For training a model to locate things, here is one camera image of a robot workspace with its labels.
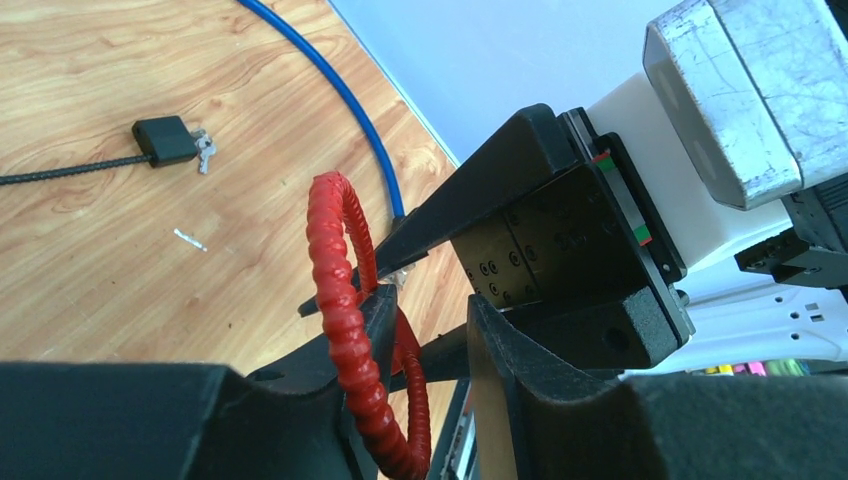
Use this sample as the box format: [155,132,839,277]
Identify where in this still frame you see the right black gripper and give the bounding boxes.
[298,103,697,393]

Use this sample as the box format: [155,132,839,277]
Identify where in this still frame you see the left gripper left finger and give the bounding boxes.
[0,284,399,480]

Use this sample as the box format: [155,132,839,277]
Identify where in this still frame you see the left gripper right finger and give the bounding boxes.
[467,295,847,479]

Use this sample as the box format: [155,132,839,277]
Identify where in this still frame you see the red cable lock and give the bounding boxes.
[306,172,432,479]

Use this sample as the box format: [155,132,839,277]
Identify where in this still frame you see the red lock keys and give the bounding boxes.
[381,263,416,290]

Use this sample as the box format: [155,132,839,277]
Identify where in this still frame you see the colourful background boxes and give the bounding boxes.
[691,359,811,377]

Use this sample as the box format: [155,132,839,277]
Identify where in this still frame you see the blue cable lock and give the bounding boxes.
[238,0,406,220]

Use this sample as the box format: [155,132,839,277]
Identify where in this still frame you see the black cable lock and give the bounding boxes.
[1,116,199,186]

